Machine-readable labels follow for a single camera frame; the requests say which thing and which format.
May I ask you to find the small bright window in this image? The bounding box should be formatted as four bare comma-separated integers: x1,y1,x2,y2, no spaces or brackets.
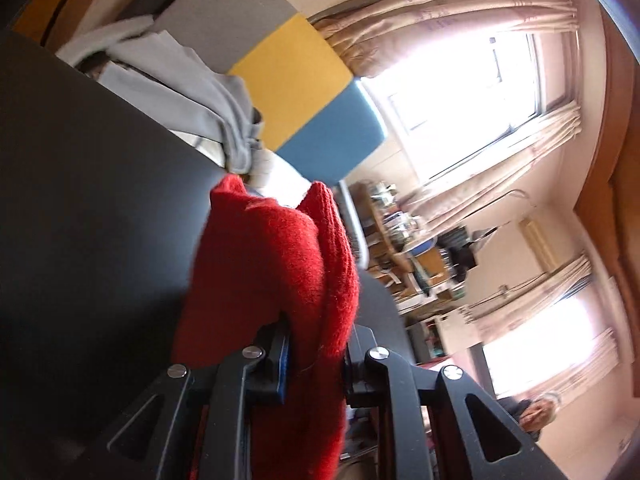
480,290,621,401

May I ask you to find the white printed pillow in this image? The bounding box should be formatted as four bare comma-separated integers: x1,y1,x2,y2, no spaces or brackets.
247,152,313,208

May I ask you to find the wooden door frame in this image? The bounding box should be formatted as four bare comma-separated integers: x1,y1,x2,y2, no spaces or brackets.
574,7,640,311

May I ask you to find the red knit sweater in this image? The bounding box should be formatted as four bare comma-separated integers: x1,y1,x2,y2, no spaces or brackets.
170,174,361,480

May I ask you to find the grey yellow blue sofa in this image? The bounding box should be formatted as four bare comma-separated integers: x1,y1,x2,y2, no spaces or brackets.
145,0,388,268

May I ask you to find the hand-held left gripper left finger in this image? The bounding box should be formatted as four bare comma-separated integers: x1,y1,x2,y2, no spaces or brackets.
75,312,292,480

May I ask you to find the grey shirt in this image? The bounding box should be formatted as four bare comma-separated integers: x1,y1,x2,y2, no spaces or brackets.
55,14,266,175

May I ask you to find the large bright window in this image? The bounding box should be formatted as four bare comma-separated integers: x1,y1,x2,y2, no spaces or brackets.
360,32,551,186

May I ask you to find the black monitor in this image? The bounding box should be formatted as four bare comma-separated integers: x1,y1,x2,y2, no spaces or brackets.
440,227,481,281

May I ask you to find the cluster of jars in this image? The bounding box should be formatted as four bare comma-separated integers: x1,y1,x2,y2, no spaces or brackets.
367,180,431,241

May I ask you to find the white low shelf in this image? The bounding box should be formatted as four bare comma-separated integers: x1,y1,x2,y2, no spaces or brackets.
405,310,481,366

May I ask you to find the white air conditioner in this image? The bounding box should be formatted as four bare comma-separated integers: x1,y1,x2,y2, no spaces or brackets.
520,217,561,273

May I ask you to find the beige patterned curtain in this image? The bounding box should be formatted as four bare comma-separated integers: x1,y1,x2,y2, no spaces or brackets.
310,0,581,78
400,102,583,238
465,255,593,341

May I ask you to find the orange wooden wardrobe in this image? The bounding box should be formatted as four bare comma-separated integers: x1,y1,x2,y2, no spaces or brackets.
10,0,101,46

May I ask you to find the wooden desk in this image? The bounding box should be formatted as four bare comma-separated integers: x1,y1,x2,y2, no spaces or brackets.
350,182,441,281

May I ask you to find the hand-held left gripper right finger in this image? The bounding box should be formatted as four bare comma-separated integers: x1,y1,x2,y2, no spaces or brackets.
342,325,568,480

